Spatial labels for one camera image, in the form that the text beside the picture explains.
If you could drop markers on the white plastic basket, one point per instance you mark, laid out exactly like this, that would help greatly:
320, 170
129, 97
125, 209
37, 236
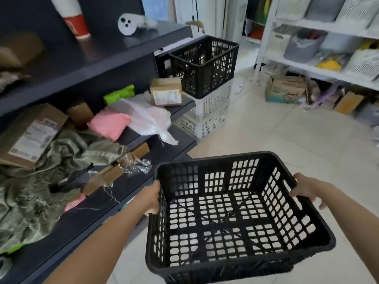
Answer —
213, 94
204, 122

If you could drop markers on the black plastic basket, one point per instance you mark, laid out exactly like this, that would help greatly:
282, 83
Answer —
204, 57
213, 158

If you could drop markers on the person's right forearm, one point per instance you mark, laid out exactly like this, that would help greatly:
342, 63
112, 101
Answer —
355, 215

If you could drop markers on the taped cardboard box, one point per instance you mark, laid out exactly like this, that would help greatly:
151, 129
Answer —
165, 91

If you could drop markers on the brown floor cardboard box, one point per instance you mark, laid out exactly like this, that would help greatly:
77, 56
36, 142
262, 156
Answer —
349, 103

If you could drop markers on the clear crinkled plastic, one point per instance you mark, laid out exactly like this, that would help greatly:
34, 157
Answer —
136, 165

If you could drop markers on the person's left forearm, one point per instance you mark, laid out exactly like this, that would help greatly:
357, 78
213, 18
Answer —
97, 248

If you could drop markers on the white shelf rack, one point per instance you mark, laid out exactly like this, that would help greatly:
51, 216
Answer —
311, 70

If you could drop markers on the dark blue metal shelf rack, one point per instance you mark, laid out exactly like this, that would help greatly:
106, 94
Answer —
88, 65

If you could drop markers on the small pink packet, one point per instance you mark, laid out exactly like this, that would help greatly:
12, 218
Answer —
74, 202

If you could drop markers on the person's right hand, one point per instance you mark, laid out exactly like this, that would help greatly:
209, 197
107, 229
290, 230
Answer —
311, 187

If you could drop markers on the black stand poles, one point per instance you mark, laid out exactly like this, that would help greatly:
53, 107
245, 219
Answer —
194, 8

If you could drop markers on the labelled brown cardboard box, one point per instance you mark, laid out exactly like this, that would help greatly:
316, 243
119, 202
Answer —
29, 139

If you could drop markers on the pink soft packet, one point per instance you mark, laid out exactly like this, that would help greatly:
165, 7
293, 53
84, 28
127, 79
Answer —
109, 125

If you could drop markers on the small brown cardboard box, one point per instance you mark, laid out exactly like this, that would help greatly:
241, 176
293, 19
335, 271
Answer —
103, 177
139, 150

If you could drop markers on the plain brown cardboard box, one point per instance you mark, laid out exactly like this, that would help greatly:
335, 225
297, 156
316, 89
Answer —
80, 115

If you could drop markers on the white red paper tube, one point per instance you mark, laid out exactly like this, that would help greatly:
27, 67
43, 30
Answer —
74, 17

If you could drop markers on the camouflage cloth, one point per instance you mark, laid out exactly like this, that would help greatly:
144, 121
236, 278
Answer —
35, 189

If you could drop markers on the white round controller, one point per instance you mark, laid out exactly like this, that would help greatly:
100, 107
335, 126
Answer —
127, 25

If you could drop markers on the printed carton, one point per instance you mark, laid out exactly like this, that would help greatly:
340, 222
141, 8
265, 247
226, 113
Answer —
285, 91

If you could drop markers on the person's left hand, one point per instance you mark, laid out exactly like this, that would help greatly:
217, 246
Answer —
149, 198

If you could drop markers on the lime green packet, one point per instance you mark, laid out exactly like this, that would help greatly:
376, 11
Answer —
118, 96

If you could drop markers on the white plastic bag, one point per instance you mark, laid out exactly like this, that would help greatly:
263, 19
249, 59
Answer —
148, 118

